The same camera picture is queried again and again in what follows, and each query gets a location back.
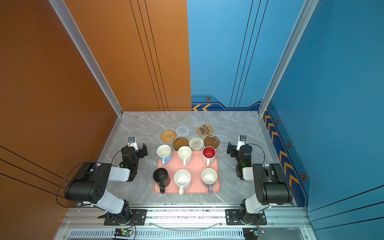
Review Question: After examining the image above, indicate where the white mug blue handle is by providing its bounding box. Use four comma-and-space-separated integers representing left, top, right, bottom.
157, 145, 172, 166

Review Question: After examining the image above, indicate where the dark brown round coaster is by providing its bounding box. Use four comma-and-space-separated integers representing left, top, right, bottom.
204, 136, 220, 149

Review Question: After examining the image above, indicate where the black mug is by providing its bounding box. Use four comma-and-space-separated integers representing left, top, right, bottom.
153, 168, 171, 194

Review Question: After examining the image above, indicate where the woven orange round coaster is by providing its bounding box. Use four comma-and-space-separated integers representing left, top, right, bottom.
161, 130, 176, 143

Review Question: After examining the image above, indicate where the paw print brown coaster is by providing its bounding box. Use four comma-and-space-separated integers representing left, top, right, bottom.
197, 124, 214, 137

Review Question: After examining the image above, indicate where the white mug purple handle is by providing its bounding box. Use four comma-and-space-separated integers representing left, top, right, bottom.
201, 168, 218, 194

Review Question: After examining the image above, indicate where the grey round patterned coaster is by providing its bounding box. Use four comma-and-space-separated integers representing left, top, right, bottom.
175, 125, 190, 137

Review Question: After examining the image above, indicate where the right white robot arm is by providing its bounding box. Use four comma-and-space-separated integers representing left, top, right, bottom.
227, 143, 293, 225

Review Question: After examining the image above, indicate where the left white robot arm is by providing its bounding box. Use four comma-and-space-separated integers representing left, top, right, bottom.
65, 143, 148, 226

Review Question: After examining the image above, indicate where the white patterned round coaster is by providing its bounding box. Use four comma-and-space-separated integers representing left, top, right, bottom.
189, 138, 205, 151

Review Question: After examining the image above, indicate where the plain brown round coaster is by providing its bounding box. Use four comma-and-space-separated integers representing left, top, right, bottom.
173, 137, 189, 151

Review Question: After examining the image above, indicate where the red interior mug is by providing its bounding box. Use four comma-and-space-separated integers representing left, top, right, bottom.
202, 146, 217, 168

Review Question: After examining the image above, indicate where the cream white mug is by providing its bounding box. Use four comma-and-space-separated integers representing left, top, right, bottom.
178, 146, 192, 167

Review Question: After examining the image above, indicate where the pink rectangular tray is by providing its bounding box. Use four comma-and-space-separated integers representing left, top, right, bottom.
153, 150, 221, 195

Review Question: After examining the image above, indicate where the white mug front centre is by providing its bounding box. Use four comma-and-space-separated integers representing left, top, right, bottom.
174, 169, 192, 196

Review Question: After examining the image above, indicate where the left green circuit board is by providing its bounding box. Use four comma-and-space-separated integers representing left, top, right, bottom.
114, 228, 135, 240

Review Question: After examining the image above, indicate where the right circuit board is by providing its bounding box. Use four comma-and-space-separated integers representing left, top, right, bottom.
243, 228, 265, 240

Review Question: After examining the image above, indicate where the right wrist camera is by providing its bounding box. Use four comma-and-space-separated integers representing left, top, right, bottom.
237, 135, 247, 151

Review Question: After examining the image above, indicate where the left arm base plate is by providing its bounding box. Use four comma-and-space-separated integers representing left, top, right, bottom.
104, 209, 147, 227

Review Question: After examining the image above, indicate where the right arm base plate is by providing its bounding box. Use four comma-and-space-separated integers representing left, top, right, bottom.
225, 209, 268, 226

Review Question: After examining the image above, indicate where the aluminium front rail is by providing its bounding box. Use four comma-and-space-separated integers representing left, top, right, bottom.
60, 205, 312, 229

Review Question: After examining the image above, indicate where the left aluminium corner post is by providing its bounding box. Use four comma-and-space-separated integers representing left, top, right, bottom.
48, 0, 124, 117

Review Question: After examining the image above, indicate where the aluminium corner post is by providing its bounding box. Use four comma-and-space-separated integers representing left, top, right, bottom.
48, 0, 124, 117
258, 0, 319, 117

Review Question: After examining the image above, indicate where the right aluminium corner post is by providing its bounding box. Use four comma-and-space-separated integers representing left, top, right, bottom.
258, 0, 319, 117

